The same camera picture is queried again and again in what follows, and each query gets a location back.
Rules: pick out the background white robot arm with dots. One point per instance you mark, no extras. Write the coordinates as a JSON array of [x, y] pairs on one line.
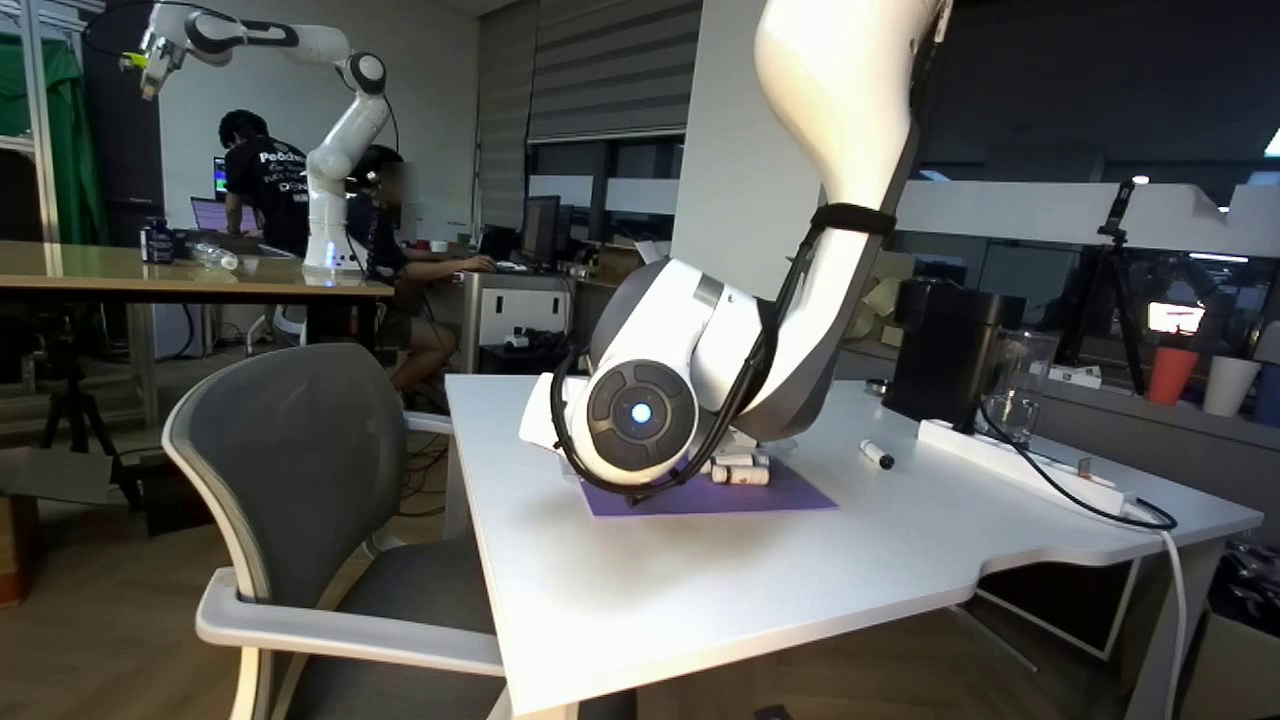
[[289, 48]]

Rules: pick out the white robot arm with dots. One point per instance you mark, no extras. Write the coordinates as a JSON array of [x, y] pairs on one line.
[[798, 150]]

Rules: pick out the purple mat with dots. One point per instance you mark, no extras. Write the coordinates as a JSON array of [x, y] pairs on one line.
[[699, 496]]

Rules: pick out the black marker pen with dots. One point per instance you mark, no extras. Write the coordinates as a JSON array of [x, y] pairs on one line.
[[883, 459]]

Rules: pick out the black box on table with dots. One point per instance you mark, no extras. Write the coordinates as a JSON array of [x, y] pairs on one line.
[[945, 348]]

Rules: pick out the grey office chair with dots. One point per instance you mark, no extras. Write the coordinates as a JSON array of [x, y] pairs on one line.
[[300, 463]]

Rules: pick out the person in black shirt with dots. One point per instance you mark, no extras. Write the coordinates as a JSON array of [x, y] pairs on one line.
[[263, 177]]

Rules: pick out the white power strip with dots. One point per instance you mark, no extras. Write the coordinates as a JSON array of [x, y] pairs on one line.
[[1036, 474]]

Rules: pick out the red cup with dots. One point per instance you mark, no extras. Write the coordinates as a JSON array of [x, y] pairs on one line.
[[1170, 373]]

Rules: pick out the wooden background table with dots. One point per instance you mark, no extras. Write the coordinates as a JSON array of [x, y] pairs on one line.
[[36, 272]]

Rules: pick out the white cup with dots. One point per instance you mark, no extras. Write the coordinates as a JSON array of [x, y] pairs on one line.
[[1229, 381]]

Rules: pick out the black camera tripod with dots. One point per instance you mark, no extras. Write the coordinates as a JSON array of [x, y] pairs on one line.
[[1101, 284]]

